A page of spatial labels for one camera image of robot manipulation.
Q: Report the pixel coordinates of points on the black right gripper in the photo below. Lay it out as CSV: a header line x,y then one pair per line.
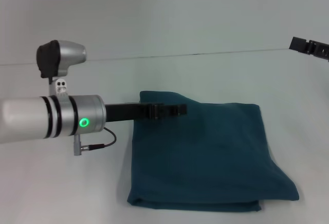
x,y
320,50

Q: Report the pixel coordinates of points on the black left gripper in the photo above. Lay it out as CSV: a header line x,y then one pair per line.
x,y
128,112

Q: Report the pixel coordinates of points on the teal t-shirt with FREE print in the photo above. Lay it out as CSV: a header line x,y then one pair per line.
x,y
200,152

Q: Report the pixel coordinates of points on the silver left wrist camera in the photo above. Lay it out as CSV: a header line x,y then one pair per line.
x,y
59,59

